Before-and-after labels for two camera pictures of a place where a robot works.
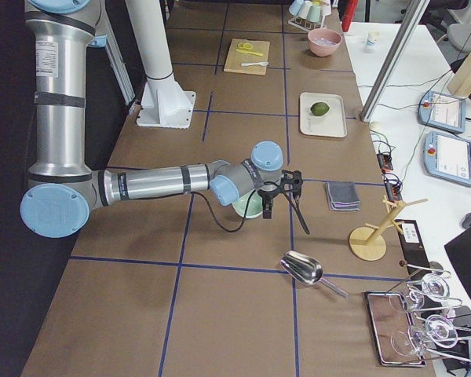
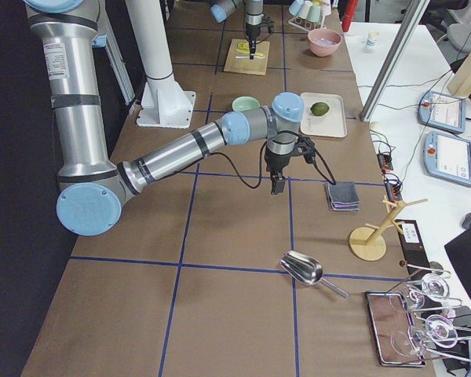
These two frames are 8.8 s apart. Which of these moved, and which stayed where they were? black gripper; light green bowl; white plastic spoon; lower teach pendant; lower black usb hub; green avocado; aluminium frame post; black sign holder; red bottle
Moved: white plastic spoon; black gripper; light green bowl
Stayed: lower black usb hub; black sign holder; aluminium frame post; lower teach pendant; green avocado; red bottle
